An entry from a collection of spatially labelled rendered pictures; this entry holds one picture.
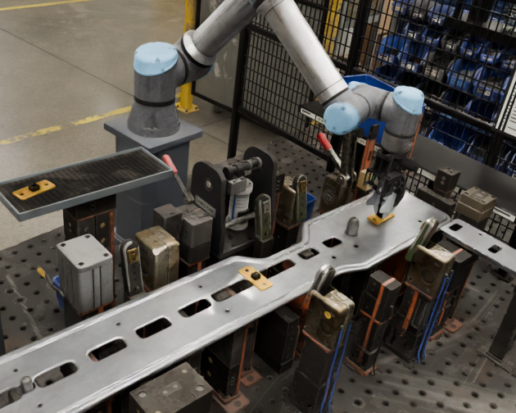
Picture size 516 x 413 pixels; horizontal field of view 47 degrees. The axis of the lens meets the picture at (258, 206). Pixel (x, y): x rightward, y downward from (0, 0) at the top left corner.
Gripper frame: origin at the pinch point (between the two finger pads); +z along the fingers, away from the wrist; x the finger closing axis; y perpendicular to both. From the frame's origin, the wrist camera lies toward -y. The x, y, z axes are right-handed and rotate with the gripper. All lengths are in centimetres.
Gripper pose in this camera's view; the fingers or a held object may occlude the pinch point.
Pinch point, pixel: (382, 211)
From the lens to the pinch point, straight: 164.9
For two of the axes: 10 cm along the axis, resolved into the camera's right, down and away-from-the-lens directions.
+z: -1.2, 8.4, 5.3
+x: 6.7, 4.6, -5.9
